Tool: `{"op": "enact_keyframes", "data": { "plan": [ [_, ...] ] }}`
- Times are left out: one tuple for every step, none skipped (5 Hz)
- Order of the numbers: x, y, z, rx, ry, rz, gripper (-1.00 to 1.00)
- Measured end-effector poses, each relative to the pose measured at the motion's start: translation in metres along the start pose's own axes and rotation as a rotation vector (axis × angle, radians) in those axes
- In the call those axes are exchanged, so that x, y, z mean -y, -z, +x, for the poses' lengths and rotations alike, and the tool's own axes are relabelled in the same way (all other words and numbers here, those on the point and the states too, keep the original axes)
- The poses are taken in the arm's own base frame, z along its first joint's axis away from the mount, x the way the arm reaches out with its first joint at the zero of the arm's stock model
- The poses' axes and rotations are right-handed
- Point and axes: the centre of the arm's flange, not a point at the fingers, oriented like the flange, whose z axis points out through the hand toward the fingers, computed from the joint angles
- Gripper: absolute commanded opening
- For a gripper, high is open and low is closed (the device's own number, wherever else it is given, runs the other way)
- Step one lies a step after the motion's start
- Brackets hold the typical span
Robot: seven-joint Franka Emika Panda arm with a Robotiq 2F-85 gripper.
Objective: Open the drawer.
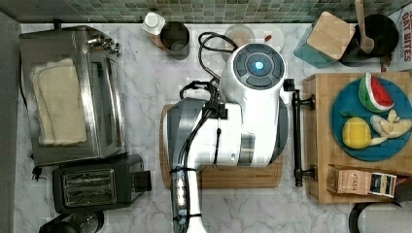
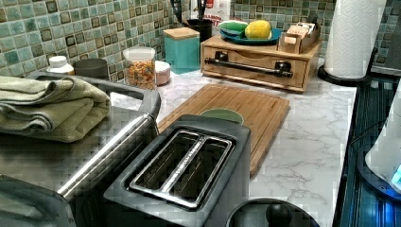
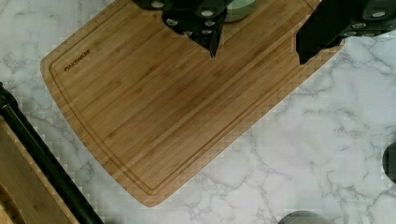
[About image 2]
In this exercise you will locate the bamboo drawer front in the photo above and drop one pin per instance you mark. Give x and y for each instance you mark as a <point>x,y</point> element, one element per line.
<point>295,83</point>

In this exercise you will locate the black drawer handle bar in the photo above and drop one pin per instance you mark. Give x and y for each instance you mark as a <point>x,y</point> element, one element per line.
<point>281,69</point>

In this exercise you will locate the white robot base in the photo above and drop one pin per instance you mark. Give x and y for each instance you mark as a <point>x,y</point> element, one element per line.
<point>379,163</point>

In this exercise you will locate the bamboo drawer box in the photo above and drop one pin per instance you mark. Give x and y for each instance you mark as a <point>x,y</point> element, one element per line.
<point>311,55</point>

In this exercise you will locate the green bowl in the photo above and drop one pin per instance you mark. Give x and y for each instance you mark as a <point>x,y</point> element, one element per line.
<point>224,114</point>

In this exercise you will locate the pink white small bowl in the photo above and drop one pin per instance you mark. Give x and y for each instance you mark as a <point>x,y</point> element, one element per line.
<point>162,69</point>

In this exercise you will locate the bamboo cutting board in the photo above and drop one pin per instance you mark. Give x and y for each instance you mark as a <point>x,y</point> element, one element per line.
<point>263,114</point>

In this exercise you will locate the black two-slot toaster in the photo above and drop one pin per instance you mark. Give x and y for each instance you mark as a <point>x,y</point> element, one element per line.
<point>193,174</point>

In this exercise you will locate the teal canister with wooden lid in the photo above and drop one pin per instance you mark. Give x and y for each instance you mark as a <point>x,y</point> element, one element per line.
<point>182,48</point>

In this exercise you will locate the clear cereal container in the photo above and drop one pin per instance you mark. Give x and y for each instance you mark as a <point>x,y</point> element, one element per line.
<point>140,70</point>

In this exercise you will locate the black utensil holder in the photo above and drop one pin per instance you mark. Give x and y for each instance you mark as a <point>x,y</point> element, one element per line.
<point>204,27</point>

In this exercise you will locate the green vegetable toy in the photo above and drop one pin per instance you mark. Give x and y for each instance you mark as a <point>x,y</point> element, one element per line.
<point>233,26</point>

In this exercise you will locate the yellow corn toy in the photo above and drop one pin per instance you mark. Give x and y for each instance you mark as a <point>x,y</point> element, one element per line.
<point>258,30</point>

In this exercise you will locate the white red box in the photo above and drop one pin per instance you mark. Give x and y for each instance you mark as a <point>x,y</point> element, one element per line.
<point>217,11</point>

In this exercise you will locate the teal plate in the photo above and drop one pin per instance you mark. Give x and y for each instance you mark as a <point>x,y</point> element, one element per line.
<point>237,37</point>

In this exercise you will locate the dark grey cup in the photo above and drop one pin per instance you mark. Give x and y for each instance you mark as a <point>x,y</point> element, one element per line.
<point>95,68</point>

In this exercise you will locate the black pot lid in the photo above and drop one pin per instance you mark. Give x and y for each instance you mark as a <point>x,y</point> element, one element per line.
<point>267,212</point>

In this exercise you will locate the wooden tea bag organizer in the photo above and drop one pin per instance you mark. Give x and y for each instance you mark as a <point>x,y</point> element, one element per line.
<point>298,38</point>

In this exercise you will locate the black paper towel holder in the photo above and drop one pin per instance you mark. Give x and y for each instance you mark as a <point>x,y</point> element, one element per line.
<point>322,74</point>

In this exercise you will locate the green folded towel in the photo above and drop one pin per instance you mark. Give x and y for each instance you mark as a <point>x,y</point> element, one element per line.
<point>63,110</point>

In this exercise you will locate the white lidded bottle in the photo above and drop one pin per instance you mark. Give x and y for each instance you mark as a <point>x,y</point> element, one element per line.
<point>59,64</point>

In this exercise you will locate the stainless toaster oven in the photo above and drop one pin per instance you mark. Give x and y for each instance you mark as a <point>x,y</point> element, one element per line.
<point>46,183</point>

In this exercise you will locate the white paper towel roll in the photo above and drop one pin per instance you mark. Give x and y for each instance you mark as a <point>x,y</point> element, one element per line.
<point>352,37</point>

